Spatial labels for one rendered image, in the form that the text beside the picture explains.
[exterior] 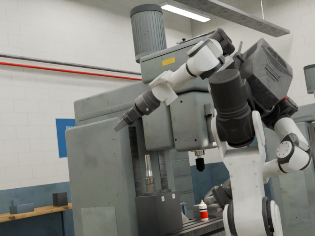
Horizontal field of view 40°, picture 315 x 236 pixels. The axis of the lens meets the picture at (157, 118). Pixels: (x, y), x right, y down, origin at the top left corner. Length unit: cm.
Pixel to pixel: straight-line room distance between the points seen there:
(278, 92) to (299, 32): 756
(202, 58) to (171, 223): 87
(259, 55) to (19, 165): 521
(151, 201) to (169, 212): 13
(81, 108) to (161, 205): 110
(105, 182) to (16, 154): 409
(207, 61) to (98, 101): 128
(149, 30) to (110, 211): 109
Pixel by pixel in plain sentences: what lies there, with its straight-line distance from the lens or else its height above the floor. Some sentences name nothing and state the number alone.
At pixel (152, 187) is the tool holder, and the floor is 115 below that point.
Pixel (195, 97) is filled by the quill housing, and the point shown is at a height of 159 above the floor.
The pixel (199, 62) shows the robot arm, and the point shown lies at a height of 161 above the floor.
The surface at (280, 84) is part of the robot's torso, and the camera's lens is 181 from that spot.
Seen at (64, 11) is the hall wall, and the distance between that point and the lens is 779.
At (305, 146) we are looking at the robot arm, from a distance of 187.
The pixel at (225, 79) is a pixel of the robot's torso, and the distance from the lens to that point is 151.
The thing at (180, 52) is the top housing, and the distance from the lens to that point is 235.
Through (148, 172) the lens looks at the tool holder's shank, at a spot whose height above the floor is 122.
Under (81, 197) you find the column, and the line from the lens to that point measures 275.
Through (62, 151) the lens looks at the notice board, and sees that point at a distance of 705.
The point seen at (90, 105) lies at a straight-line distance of 284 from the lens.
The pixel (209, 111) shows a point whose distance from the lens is 234.
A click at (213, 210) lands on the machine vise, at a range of 249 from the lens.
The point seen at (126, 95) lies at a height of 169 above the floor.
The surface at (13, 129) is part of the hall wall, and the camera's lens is 661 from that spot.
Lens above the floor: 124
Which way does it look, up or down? 7 degrees up
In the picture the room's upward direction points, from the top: 7 degrees counter-clockwise
